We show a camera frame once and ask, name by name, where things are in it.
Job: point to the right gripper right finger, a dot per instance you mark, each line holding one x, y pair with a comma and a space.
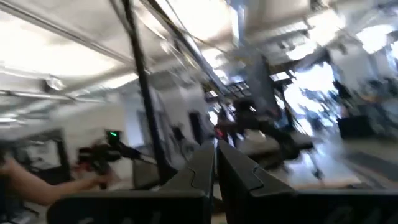
280, 208

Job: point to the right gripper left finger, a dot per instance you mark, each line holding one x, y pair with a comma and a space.
174, 205

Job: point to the person's forearm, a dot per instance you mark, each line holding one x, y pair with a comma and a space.
40, 189

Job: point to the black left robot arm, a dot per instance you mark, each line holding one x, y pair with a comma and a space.
248, 121

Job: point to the person's hand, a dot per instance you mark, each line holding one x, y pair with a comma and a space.
104, 180

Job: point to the black frame post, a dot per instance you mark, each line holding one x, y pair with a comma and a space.
144, 87

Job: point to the black frame beam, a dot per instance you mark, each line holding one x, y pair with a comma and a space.
184, 43

